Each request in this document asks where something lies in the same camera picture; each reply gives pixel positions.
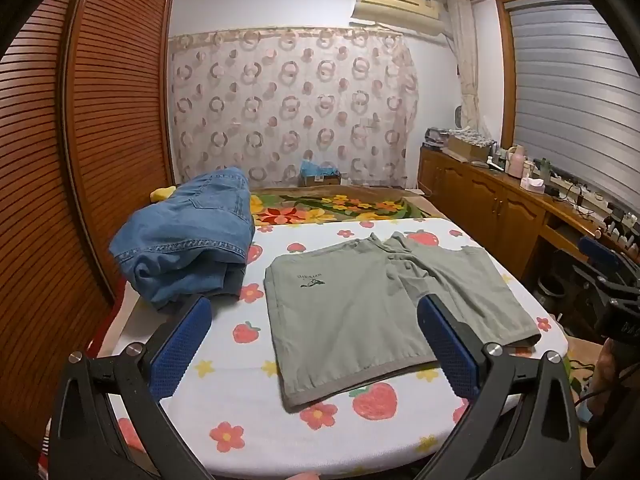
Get floral blanket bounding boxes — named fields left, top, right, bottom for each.
left=249, top=186, right=451, bottom=229

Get wooden cabinet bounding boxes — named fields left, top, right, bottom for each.
left=417, top=145, right=640, bottom=281

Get small cardboard box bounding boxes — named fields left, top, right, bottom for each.
left=299, top=170, right=342, bottom=189

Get tied cream curtain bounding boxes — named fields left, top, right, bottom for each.
left=446, top=0, right=489, bottom=133

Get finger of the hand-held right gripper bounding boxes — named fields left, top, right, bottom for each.
left=575, top=236, right=640, bottom=307

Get strawberry print bed sheet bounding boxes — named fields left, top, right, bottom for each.
left=85, top=217, right=571, bottom=478

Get dark blue jeans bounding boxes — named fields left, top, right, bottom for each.
left=219, top=259, right=249, bottom=299

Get cardboard box of items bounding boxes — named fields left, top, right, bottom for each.
left=445, top=127, right=494, bottom=162

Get pink thermos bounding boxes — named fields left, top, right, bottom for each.
left=506, top=145, right=526, bottom=179

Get light blue jeans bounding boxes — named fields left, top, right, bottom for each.
left=109, top=167, right=256, bottom=311

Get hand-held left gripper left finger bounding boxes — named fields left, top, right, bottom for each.
left=47, top=294, right=216, bottom=480

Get wooden louvered wardrobe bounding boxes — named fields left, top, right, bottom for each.
left=0, top=0, right=177, bottom=461

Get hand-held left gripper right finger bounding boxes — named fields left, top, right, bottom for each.
left=415, top=294, right=583, bottom=480

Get black trash bin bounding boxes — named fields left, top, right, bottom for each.
left=537, top=277, right=567, bottom=319

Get grey window blind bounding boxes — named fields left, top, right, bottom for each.
left=505, top=0, right=640, bottom=211

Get circle pattern curtain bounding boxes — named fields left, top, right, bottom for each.
left=169, top=27, right=419, bottom=189

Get wall air conditioner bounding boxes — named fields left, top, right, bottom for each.
left=352, top=0, right=443, bottom=36

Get blue crumpled item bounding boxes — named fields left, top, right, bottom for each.
left=300, top=159, right=337, bottom=176

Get grey-green pants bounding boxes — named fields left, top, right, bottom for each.
left=264, top=231, right=542, bottom=413

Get person's right hand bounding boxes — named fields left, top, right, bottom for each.
left=597, top=338, right=623, bottom=397

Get white power strip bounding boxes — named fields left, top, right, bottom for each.
left=550, top=170, right=609, bottom=207

